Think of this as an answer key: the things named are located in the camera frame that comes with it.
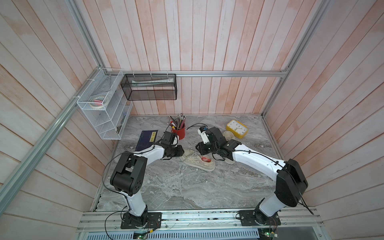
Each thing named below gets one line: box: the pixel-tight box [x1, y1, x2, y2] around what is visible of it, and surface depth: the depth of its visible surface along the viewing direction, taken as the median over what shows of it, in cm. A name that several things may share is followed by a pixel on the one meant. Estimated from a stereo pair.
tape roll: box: [89, 95, 109, 109], surface depth 75 cm
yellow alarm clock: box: [225, 120, 249, 139], surface depth 110 cm
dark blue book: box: [135, 130, 158, 152], surface depth 109 cm
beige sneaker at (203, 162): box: [179, 148, 216, 172], surface depth 91 cm
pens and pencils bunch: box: [168, 113, 187, 130], surface depth 101 cm
